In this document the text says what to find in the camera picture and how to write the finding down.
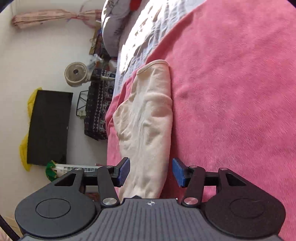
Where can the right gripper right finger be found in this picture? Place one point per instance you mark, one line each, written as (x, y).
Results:
(193, 179)

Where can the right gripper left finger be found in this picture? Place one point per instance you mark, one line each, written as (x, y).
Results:
(109, 177)

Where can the beige short-sleeve t-shirt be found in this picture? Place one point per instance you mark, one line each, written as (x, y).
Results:
(143, 125)

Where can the black flat monitor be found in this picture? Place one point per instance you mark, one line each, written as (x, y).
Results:
(48, 132)

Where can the dark patterned cloth cover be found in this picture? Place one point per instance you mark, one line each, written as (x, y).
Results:
(99, 98)

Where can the beige desk fan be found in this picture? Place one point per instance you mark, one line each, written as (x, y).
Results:
(76, 74)

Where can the pink fleece blanket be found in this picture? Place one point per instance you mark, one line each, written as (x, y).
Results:
(232, 68)

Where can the grey leaf-print quilt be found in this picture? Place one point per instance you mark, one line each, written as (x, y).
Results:
(114, 15)

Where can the rolled floral curtain bundle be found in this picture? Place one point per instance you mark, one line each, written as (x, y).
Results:
(40, 17)

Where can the lavender bed sheet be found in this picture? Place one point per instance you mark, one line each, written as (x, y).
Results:
(145, 29)

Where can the red cloth item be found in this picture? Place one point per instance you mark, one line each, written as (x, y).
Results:
(134, 4)

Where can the black wire music stand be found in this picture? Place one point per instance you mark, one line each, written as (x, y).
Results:
(81, 104)

